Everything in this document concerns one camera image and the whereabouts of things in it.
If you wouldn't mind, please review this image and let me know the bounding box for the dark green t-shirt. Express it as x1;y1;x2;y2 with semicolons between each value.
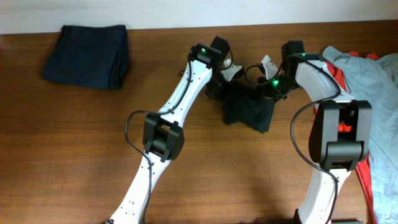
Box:
205;81;275;134

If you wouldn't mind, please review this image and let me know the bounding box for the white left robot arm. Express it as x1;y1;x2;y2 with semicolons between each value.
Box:
108;36;231;224

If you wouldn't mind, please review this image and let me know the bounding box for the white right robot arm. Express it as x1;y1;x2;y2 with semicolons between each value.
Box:
256;40;372;224

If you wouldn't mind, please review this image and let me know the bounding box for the light blue grey t-shirt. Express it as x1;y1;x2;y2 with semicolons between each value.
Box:
322;45;398;224

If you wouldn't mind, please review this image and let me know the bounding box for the folded navy blue garment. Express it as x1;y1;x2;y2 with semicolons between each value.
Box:
42;25;129;90

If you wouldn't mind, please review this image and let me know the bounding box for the red t-shirt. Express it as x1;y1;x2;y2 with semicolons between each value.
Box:
313;51;381;224

